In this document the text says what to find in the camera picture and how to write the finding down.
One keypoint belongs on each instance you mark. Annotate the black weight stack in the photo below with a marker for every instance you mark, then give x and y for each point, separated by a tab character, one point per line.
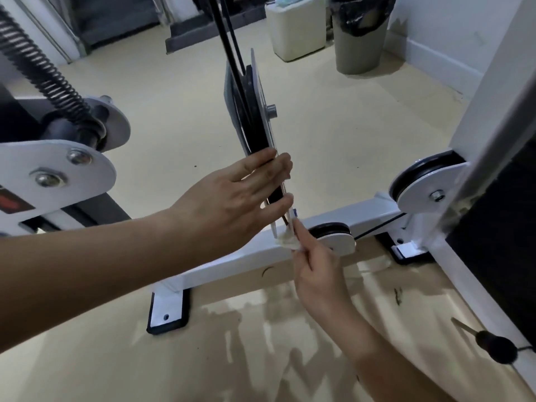
502	247

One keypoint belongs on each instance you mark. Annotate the white gym machine frame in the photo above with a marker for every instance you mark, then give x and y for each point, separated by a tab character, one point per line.
377	213

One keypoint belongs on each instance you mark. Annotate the cream white storage box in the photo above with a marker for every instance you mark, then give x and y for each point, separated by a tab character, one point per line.
297	29

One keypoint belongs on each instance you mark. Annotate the trash bin with black bag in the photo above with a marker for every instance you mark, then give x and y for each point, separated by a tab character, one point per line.
360	37

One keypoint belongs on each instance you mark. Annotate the grey staircase with railing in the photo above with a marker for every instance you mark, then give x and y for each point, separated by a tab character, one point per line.
113	16

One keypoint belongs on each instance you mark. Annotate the person's right hand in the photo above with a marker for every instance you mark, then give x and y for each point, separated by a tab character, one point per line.
320	276

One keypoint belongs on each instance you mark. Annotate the white cleaning wipe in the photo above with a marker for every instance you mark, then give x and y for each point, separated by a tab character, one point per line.
289	241

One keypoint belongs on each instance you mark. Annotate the person's left forearm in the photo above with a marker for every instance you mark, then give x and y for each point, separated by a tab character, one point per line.
83	272

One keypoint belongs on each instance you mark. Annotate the person's left hand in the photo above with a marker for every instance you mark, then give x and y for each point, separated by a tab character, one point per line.
226	205

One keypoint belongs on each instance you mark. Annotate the person's right forearm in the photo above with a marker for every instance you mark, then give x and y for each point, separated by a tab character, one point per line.
385	364

